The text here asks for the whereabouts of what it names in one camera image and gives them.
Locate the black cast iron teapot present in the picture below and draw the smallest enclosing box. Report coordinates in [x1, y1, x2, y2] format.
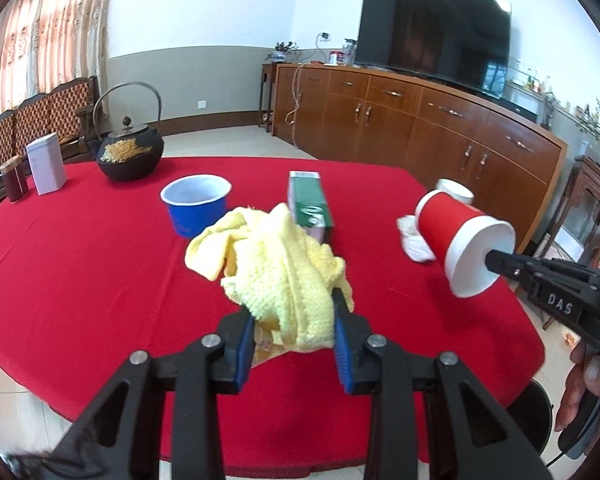
[92, 81, 164, 182]

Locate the yellow knitted cloth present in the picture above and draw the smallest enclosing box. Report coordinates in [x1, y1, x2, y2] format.
[184, 203, 354, 366]

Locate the red tablecloth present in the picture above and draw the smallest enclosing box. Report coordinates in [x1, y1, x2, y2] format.
[0, 157, 545, 478]

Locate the dark wooden side stand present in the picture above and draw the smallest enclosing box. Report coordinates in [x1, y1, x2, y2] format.
[544, 156, 600, 268]

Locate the white tin box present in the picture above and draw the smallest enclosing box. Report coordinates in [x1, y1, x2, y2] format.
[26, 133, 67, 195]

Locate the blue paper cup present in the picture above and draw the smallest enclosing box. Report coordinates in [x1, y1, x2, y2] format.
[160, 174, 232, 238]

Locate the wooden sideboard cabinet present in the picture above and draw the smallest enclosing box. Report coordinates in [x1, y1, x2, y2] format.
[271, 63, 567, 250]

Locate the person right hand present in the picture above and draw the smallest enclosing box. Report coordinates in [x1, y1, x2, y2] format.
[555, 339, 600, 434]

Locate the beige patterned curtain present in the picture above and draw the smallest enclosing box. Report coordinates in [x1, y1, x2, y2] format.
[0, 0, 109, 114]

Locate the black flat television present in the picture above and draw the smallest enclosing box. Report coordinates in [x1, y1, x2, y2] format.
[355, 0, 512, 99]

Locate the wooden lattice bench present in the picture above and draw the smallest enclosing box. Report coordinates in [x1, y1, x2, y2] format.
[0, 76, 99, 202]

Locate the red paper cup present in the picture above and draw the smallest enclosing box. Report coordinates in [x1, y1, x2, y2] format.
[415, 190, 516, 298]

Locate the green carton box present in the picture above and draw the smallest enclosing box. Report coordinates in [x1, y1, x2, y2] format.
[287, 170, 335, 243]

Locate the white crumpled tissue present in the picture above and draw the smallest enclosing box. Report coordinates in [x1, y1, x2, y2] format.
[396, 214, 436, 263]

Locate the black trash bin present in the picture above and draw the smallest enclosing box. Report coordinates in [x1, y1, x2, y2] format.
[506, 379, 554, 455]

